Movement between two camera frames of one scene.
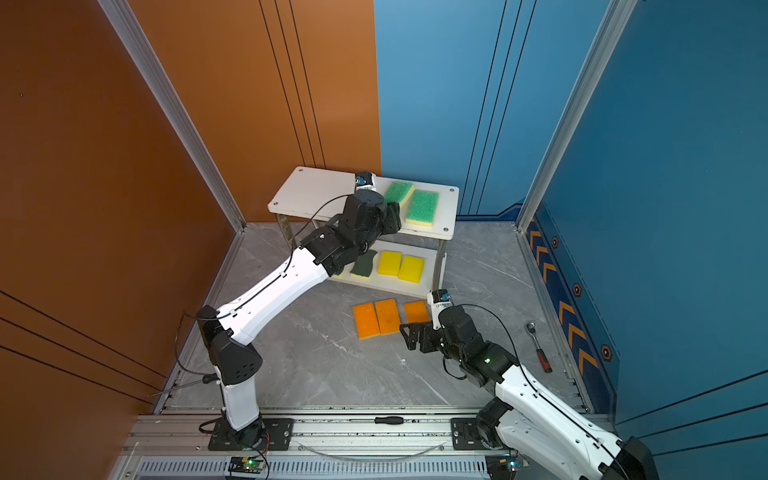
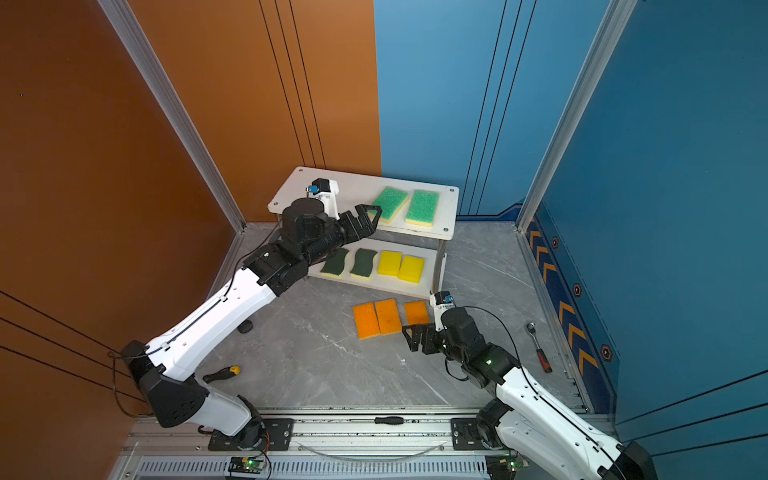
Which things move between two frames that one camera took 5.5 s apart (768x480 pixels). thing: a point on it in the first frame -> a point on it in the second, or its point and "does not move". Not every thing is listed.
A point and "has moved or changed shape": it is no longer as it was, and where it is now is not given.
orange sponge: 388,316 does not move
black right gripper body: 457,352 does not move
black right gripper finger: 429,341 does not move
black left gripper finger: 392,218 -> 368,226
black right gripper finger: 412,331 does not move
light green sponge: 398,192 has moved or changed shape
